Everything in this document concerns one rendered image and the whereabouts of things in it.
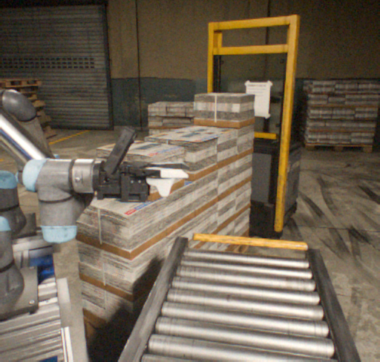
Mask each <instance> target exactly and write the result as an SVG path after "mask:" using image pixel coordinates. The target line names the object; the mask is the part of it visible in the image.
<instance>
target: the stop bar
mask: <svg viewBox="0 0 380 362"><path fill-rule="evenodd" d="M192 239H193V240H196V241H205V242H214V243H233V244H241V245H251V246H270V248H280V249H297V250H307V243H305V242H294V241H284V240H265V239H255V238H245V237H236V236H226V235H216V234H198V233H193V236H192Z"/></svg>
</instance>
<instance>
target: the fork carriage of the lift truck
mask: <svg viewBox="0 0 380 362"><path fill-rule="evenodd" d="M250 202H251V205H250V215H249V230H250V231H253V232H254V233H255V234H259V235H263V237H268V238H270V237H271V236H272V220H273V208H274V205H273V204H270V203H262V202H258V201H254V200H250Z"/></svg>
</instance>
